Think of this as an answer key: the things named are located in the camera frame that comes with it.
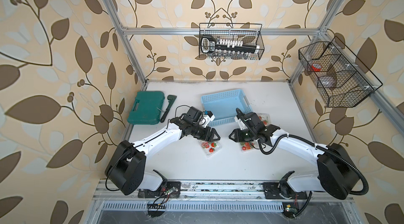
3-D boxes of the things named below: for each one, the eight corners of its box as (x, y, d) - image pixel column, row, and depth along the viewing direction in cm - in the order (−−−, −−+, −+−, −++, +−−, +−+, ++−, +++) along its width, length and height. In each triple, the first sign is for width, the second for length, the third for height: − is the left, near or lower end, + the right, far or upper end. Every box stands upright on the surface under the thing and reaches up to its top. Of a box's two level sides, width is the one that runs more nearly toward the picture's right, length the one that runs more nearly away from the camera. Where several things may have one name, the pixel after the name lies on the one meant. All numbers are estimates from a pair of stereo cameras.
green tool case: (128, 124, 97) (126, 121, 95) (139, 94, 113) (138, 91, 111) (161, 124, 97) (159, 121, 95) (167, 94, 113) (166, 91, 111)
